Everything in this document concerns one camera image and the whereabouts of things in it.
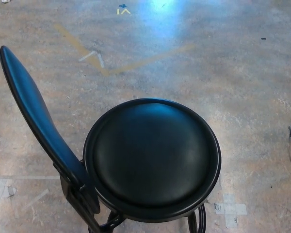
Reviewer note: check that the black padded chair backrest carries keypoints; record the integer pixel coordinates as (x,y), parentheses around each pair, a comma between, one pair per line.
(38,114)

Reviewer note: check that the round black chair seat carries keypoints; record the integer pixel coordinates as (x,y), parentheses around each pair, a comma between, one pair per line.
(151,150)

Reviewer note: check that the angled yellow tape mark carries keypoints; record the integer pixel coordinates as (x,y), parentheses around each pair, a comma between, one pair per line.
(125,10)

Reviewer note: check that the white tape cross patch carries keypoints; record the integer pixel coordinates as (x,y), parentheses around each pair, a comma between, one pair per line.
(231,209)

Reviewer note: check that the long clear tape strip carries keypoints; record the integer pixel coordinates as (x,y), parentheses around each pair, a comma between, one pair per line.
(26,177)

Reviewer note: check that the short grey tape strip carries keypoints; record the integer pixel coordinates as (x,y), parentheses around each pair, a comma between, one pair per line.
(37,198)

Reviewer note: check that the crumpled white paper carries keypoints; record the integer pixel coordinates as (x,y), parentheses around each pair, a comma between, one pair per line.
(6,1)

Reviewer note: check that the black metal chair frame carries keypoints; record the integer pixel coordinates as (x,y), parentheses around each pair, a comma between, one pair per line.
(70,191)

